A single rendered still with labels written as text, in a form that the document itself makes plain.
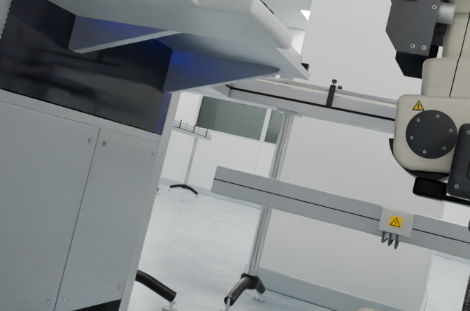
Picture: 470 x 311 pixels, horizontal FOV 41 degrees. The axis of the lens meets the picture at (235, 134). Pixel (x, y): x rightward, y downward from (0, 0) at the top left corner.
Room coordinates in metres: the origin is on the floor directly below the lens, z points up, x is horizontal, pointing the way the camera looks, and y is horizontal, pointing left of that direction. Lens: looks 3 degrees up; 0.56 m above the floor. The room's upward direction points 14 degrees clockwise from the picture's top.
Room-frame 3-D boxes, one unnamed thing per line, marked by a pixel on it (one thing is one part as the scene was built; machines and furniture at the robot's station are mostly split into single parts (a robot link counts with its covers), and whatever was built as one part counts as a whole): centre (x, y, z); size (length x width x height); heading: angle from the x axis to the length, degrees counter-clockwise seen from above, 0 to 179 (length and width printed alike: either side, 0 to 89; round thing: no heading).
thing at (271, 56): (1.61, 0.17, 0.87); 0.70 x 0.48 x 0.02; 160
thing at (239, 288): (2.67, -0.20, 0.07); 0.50 x 0.08 x 0.14; 160
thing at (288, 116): (2.67, -0.20, 0.46); 0.09 x 0.09 x 0.77; 70
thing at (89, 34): (1.37, 0.25, 0.79); 0.34 x 0.03 x 0.13; 70
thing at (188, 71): (1.84, 0.08, 0.79); 0.34 x 0.03 x 0.13; 70
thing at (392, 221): (2.43, -0.68, 0.50); 0.12 x 0.05 x 0.09; 70
